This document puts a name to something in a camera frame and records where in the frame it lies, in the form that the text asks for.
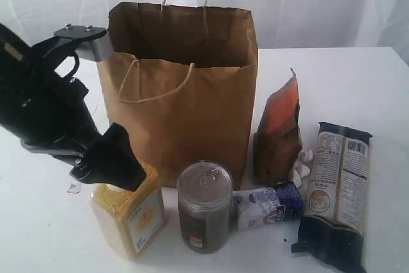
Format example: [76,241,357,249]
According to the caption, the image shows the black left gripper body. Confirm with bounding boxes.
[1,25,100,164]

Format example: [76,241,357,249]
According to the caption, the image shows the yellow millet bottle white cap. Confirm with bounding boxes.
[90,162,166,261]

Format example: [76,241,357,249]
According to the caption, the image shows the brown paper bag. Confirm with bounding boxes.
[97,2,258,188]

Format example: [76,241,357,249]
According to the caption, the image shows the small torn plastic scrap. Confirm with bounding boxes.
[66,183,82,195]

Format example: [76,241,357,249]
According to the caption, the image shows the pull-tab can dark grains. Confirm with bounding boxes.
[177,160,234,253]

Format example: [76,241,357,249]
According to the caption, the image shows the white and blue carton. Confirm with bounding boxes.
[232,182,304,231]

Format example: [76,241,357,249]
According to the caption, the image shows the brown pouch with orange band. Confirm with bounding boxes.
[253,73,302,186]

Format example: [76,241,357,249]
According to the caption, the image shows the white lump lower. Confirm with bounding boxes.
[289,169,302,189]

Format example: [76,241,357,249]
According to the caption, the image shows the long noodle package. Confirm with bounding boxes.
[291,122,372,272]

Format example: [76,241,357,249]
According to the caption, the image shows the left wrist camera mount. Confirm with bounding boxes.
[31,23,113,63]

